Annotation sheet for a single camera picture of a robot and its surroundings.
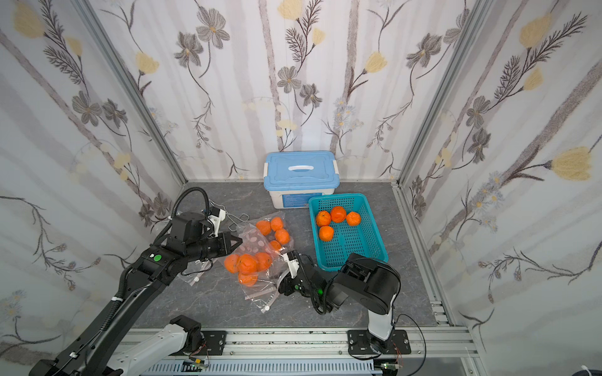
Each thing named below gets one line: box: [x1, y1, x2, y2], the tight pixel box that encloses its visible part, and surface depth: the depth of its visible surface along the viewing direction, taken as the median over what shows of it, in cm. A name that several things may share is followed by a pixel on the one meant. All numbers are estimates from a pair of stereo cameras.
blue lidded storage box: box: [262, 150, 341, 210], surface depth 103 cm
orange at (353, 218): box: [346, 211, 362, 227], surface depth 103 cm
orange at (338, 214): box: [330, 206, 347, 224], surface depth 103 cm
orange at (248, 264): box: [239, 253, 258, 275], surface depth 78 cm
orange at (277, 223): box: [270, 216, 284, 232], surface depth 101 cm
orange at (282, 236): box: [274, 227, 291, 246], surface depth 97 cm
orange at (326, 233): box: [319, 225, 335, 243], surface depth 97 cm
